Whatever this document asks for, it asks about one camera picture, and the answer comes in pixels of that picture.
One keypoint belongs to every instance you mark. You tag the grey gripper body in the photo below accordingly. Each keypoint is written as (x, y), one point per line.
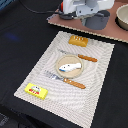
(85, 11)

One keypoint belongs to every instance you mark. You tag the orange toy bread loaf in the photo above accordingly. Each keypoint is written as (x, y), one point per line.
(78, 41)

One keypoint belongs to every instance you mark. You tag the white toy fish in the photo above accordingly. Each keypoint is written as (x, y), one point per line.
(70, 67)

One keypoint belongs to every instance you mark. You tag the yellow butter box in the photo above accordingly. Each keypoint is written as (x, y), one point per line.
(36, 91)

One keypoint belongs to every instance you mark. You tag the grey cooking pot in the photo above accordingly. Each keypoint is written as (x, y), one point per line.
(98, 21)

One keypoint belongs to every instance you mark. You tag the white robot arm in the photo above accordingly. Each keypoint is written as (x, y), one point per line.
(74, 9)

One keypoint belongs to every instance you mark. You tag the cream bowl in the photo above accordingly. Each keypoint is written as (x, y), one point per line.
(122, 15)

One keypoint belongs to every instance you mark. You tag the round wooden plate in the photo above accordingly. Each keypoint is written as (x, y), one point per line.
(69, 59)

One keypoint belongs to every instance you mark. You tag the woven beige placemat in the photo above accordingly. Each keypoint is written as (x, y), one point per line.
(64, 100)

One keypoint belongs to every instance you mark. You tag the grey saucepan with handle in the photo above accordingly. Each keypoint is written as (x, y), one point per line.
(64, 16)

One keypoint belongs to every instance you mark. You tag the knife with wooden handle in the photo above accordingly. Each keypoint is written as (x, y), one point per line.
(80, 56)

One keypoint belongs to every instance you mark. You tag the fork with wooden handle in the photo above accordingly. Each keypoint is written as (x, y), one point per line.
(66, 80)

